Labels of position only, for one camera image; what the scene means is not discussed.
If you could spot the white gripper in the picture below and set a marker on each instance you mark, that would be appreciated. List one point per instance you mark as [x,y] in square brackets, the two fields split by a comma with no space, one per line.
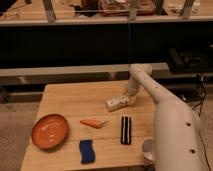
[117,103]

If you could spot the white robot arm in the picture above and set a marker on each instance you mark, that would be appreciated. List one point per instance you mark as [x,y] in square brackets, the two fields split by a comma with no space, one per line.
[175,123]

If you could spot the orange ceramic bowl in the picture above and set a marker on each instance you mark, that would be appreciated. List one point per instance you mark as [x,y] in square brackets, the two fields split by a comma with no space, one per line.
[50,131]

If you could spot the orange toy carrot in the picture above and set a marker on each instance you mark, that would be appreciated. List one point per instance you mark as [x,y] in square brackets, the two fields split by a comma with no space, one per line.
[92,123]

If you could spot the wooden table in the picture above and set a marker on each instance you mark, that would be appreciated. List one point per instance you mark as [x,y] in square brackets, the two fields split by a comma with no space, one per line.
[79,101]

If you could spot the white cup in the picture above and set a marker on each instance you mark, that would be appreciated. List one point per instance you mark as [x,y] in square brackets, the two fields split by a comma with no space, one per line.
[147,149]

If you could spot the blue sponge cloth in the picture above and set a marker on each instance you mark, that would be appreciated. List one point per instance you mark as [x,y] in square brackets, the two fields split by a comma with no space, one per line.
[87,151]

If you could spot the black equipment box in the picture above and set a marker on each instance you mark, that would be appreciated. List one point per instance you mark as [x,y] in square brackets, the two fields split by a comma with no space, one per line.
[189,61]

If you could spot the long metal shelf rail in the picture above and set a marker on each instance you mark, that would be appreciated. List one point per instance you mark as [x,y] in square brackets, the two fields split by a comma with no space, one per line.
[63,70]

